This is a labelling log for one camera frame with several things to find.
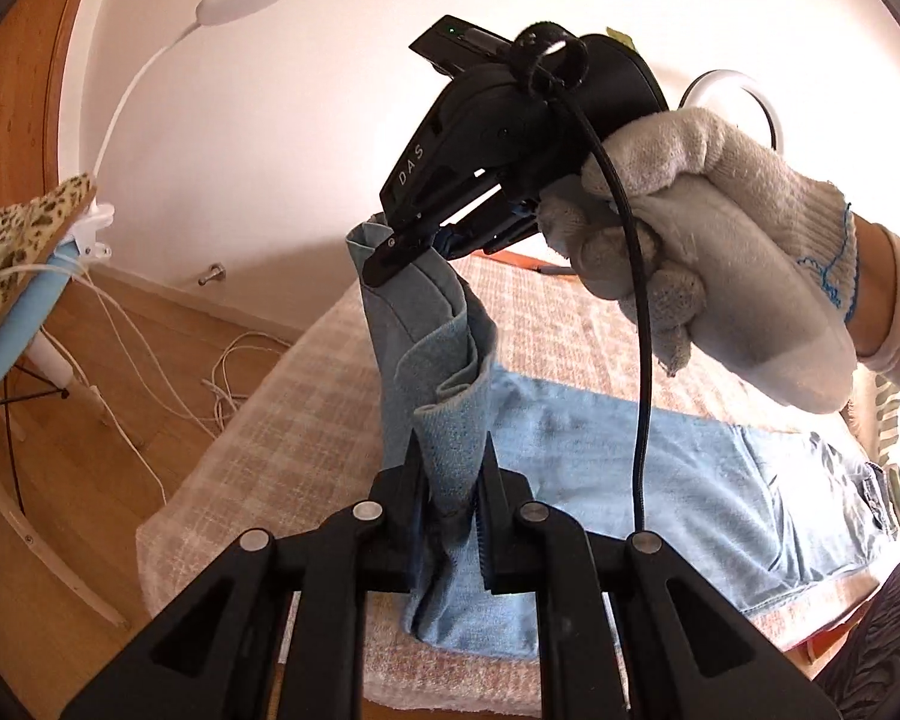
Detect light blue denim pants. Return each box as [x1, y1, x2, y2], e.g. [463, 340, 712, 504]
[345, 214, 900, 665]

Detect dark ribbed slipper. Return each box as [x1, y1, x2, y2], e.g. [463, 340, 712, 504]
[814, 551, 900, 720]

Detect leopard print cushion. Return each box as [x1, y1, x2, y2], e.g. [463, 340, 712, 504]
[0, 172, 98, 346]

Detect orange patterned sheet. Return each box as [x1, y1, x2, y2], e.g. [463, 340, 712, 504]
[487, 251, 571, 276]

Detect beige plaid blanket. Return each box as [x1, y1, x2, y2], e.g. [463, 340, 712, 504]
[135, 251, 900, 720]

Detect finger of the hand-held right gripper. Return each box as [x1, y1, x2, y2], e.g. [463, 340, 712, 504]
[439, 199, 541, 260]
[361, 176, 508, 287]

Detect person's right hand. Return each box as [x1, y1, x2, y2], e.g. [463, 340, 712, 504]
[536, 106, 860, 415]

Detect light blue chair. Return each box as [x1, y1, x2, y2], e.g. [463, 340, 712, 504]
[0, 240, 132, 631]

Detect white cable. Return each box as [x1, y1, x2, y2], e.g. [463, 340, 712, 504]
[41, 251, 301, 511]

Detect green striped cushion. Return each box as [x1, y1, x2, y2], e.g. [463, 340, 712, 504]
[844, 371, 900, 533]

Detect wooden door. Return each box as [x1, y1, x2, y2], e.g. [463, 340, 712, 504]
[0, 0, 125, 218]

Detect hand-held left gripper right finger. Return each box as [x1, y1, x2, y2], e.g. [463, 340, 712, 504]
[476, 435, 841, 720]

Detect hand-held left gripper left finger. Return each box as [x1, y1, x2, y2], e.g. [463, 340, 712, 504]
[60, 431, 428, 720]

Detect white ring light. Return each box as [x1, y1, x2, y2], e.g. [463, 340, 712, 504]
[679, 69, 785, 152]

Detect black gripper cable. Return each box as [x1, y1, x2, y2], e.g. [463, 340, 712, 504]
[510, 24, 657, 541]

